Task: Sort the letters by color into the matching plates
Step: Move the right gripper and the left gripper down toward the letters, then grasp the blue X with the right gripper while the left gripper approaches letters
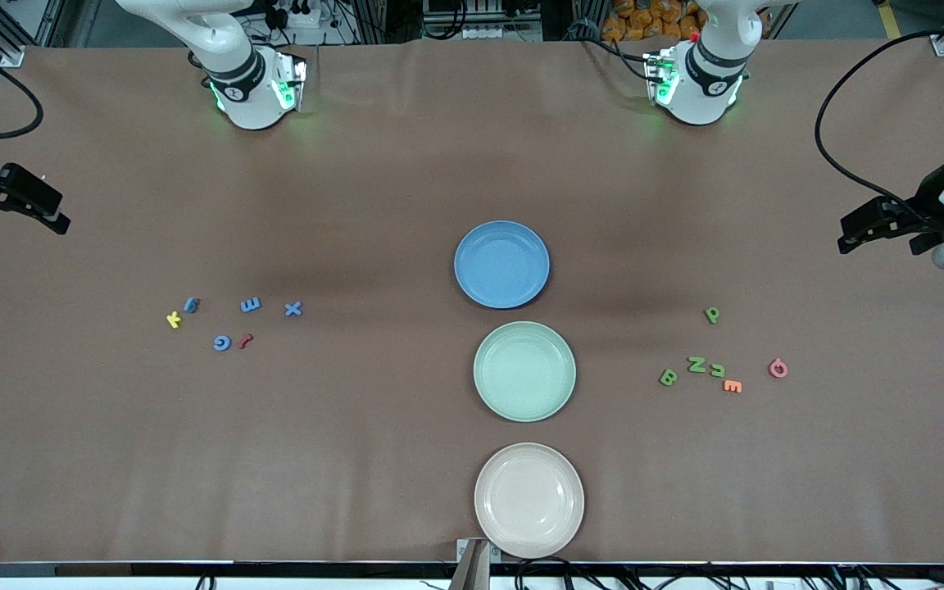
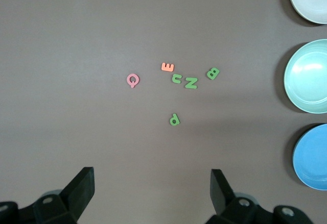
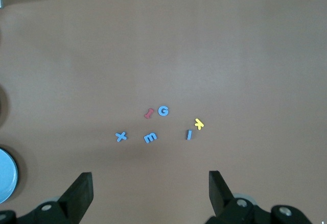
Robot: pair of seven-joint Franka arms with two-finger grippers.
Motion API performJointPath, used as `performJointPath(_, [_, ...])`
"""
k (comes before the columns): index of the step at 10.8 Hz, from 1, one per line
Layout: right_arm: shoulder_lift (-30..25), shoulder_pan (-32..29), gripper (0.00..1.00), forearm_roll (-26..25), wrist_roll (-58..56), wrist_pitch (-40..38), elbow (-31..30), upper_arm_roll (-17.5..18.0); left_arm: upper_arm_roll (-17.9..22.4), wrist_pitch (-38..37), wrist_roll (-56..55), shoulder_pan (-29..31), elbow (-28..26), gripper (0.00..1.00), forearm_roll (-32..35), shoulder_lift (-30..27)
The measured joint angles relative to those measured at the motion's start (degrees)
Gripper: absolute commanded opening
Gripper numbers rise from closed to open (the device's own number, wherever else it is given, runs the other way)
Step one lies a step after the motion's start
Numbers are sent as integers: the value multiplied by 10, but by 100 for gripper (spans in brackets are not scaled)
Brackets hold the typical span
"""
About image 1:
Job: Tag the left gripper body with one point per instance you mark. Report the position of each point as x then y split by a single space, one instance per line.
924 199

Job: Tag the green foam letter P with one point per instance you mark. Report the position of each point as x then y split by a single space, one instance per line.
710 317

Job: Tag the green foam letter N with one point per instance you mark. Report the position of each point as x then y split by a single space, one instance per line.
696 365

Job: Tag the blue foam letter G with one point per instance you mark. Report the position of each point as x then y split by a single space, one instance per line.
216 343

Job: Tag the blue foam letter E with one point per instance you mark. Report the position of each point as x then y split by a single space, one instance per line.
250 305

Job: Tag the green foam letter B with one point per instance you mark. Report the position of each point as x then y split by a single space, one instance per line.
668 377

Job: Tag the blue foam letter X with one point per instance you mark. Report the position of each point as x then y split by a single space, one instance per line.
293 309

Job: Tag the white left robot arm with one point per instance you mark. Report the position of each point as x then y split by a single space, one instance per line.
697 90

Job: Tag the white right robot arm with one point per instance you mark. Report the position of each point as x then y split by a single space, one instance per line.
247 90

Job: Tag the yellow foam letter K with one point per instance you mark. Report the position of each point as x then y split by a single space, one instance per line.
174 319

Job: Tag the pink foam letter Q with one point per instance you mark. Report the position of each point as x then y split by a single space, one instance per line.
771 369

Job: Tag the blue letter F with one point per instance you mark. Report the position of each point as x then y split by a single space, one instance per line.
191 305

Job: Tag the green foam letter J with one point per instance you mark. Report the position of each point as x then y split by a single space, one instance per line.
720 373

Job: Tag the orange foam letter E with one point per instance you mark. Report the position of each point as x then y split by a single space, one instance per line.
732 386

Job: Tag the red foam letter J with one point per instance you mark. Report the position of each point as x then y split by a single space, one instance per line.
245 342

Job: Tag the pile of orange objects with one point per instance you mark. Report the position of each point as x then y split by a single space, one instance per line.
644 20

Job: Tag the white power strip with plugs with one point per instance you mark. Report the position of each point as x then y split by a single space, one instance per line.
296 16

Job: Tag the blue round plate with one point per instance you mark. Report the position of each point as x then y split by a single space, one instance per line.
501 265

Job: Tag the green round plate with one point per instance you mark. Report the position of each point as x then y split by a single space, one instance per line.
524 371

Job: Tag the large table cover sheet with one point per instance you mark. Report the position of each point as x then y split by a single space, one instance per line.
357 451

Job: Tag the beige round plate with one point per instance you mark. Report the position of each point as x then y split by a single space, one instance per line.
529 500

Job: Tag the metal table edge rail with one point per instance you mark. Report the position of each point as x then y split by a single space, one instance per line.
193 568

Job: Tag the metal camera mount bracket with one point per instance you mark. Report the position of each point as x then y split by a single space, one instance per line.
472 565

